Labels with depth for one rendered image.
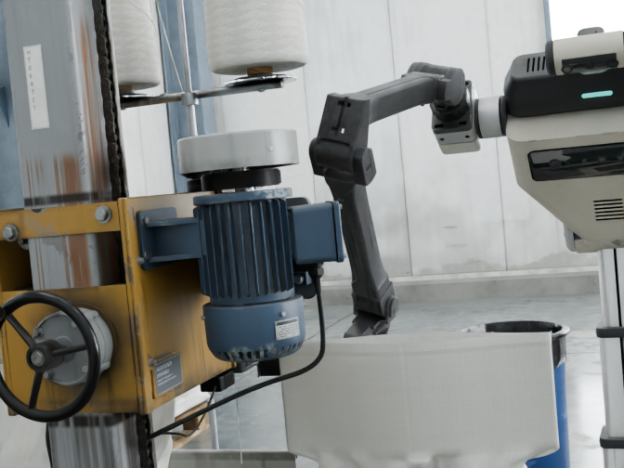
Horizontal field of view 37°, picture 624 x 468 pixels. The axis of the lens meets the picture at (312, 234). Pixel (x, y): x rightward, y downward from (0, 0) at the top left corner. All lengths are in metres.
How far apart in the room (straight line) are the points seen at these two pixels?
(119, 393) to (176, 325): 0.15
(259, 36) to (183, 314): 0.45
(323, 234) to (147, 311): 0.28
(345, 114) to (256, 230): 0.35
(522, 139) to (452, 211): 7.80
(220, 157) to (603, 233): 1.09
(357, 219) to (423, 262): 8.20
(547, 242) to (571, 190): 7.61
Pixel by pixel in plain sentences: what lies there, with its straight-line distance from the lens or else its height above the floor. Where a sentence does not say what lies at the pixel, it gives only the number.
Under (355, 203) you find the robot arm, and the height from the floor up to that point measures 1.29.
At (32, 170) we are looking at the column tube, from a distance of 1.42.
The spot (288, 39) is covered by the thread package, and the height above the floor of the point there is 1.56.
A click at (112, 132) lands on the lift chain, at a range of 1.40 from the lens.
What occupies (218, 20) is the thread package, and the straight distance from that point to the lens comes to 1.51.
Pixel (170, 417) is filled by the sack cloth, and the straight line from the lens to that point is 1.88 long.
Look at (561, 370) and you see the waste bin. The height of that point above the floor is 0.49.
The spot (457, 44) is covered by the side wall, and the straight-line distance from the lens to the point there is 9.82.
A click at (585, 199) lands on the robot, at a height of 1.25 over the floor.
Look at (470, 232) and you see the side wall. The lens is 9.76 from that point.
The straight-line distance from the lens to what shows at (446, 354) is 1.60.
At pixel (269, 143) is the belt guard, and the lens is 1.32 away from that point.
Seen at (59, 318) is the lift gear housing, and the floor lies 1.18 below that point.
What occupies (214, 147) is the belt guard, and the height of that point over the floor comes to 1.40.
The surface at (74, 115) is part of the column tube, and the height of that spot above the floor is 1.46.
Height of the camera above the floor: 1.33
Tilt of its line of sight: 3 degrees down
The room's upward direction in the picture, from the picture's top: 5 degrees counter-clockwise
